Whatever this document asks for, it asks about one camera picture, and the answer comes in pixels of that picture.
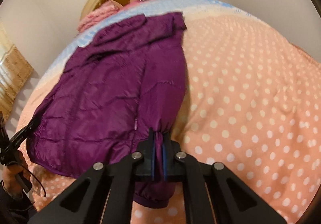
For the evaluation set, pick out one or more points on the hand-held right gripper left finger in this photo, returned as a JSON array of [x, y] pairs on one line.
[[152, 161]]

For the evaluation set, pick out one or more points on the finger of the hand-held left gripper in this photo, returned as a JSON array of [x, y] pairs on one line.
[[26, 130]]

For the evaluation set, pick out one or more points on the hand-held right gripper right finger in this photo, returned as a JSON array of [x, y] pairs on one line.
[[164, 161]]

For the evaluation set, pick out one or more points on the purple hooded puffer jacket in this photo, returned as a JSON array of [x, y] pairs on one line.
[[112, 83]]

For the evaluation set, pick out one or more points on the person's left forearm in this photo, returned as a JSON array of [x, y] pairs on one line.
[[12, 209]]

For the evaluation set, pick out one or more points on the person's left hand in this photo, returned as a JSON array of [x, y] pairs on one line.
[[11, 181]]

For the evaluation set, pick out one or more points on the polka dot bedspread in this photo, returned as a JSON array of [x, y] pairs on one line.
[[238, 88]]

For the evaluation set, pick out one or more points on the folded pink blanket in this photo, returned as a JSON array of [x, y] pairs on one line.
[[97, 16]]

